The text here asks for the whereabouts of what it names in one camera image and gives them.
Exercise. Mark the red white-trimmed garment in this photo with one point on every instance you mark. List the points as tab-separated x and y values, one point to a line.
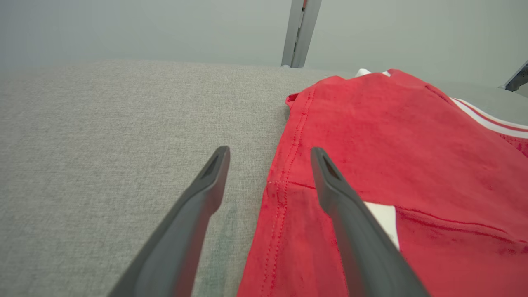
392	144

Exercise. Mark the grey partition frame post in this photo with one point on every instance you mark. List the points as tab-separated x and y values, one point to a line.
292	33
308	33

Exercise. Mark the dark metal bar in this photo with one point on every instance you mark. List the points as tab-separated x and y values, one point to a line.
519	78

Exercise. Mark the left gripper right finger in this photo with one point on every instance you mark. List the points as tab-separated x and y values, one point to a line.
367	260

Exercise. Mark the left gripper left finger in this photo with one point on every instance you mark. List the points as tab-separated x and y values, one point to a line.
173	255

